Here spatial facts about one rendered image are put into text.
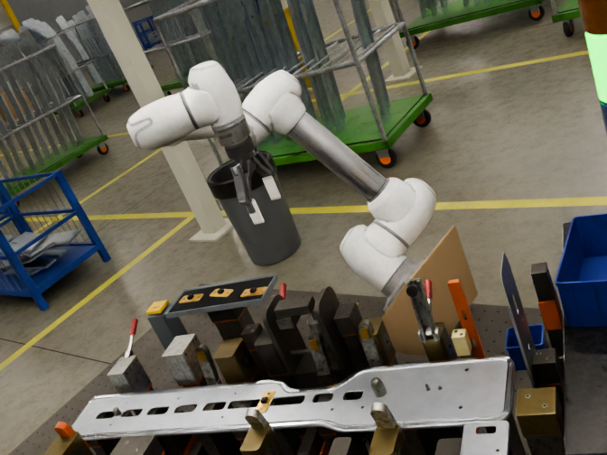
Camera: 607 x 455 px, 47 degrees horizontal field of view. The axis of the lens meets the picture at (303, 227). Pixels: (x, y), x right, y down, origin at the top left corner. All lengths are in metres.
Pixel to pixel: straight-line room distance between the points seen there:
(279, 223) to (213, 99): 3.24
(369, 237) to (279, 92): 0.58
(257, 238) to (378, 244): 2.63
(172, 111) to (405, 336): 1.11
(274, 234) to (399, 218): 2.63
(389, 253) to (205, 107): 0.92
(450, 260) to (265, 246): 2.71
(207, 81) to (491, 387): 1.00
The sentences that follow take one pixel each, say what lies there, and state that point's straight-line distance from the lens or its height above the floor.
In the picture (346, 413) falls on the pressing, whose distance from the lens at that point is 1.79.
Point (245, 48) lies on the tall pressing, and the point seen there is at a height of 1.23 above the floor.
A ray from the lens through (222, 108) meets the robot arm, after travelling 1.74.
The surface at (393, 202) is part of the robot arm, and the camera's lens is 2.37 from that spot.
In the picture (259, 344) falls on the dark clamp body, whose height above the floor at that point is 1.08.
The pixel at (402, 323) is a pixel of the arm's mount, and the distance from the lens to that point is 2.32.
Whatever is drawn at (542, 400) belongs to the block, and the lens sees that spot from 1.57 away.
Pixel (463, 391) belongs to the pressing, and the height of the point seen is 1.00.
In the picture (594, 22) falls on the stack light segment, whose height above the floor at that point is 1.95.
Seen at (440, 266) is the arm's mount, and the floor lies 0.93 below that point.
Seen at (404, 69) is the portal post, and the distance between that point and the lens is 8.40.
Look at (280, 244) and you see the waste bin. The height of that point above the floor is 0.13.
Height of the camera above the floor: 2.11
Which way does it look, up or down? 23 degrees down
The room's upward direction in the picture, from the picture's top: 23 degrees counter-clockwise
